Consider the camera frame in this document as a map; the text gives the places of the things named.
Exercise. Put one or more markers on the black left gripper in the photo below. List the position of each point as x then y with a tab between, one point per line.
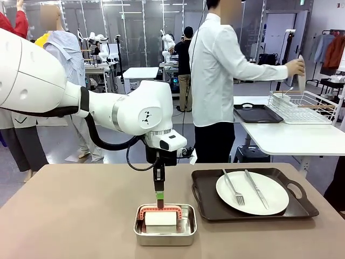
164	157

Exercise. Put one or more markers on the dark brown serving tray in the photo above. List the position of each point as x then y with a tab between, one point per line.
256	113
205	194

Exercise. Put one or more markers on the silver fork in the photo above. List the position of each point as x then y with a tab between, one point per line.
233	187

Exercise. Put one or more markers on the person's right forearm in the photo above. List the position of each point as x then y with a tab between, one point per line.
269	72

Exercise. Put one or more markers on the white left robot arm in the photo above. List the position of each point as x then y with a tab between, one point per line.
40	75

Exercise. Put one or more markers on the person's right hand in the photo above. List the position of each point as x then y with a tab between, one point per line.
295	68

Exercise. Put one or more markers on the rectangular steel tray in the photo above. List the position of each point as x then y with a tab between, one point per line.
164	240

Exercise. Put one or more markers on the black metal stool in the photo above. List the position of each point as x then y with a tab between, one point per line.
250	153

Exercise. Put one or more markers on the white background table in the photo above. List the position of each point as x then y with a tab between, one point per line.
140	73

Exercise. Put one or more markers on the person in white shirt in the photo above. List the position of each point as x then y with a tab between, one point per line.
213	81

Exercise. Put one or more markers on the person in black top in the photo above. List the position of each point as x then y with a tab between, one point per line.
184	54

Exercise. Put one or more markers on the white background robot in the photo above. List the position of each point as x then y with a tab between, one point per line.
102	48
167	40

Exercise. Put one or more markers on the white side table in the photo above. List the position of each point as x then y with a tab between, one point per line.
296	137

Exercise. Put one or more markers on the black bag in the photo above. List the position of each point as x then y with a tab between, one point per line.
268	60

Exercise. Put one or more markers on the person in yellow top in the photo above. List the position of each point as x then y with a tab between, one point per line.
41	40

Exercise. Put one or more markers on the black tripod stand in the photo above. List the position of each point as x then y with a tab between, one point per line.
289	46

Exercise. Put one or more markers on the black rolling cart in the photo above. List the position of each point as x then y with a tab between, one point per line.
331	82

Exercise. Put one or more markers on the hanging grey shirt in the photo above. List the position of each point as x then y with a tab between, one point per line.
323	47

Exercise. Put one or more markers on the hanging orange jacket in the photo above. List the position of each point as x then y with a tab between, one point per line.
335	51

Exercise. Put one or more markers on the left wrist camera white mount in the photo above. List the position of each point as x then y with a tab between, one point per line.
192	157

